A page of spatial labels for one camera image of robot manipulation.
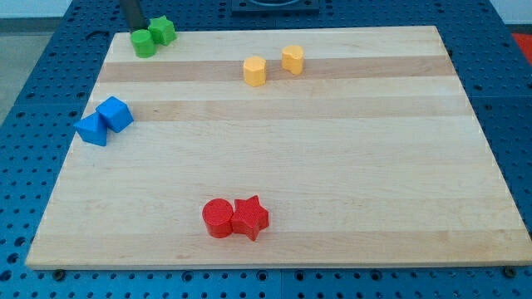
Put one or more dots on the green star block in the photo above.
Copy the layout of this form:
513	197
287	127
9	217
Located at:
162	30

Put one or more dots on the red star block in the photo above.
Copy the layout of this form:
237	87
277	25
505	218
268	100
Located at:
249	217

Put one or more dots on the wooden board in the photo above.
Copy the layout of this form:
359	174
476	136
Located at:
372	157

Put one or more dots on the red cylinder block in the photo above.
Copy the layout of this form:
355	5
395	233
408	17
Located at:
217	214

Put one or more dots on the yellow hexagon block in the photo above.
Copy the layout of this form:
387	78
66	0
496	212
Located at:
254	69

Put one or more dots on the yellow heart block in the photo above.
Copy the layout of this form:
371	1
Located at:
293	59

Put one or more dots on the blue cube block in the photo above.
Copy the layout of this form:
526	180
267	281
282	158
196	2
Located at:
115	113

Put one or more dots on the green cylinder block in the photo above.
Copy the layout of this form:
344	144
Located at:
143	43

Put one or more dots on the blue triangle block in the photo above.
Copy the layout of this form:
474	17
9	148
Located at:
92	129

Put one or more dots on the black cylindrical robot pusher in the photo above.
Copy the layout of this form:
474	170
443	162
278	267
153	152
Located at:
133	14

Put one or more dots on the red object at edge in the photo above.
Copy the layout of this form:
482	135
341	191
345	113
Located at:
524	41

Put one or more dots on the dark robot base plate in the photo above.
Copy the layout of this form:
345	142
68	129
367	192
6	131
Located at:
248	7

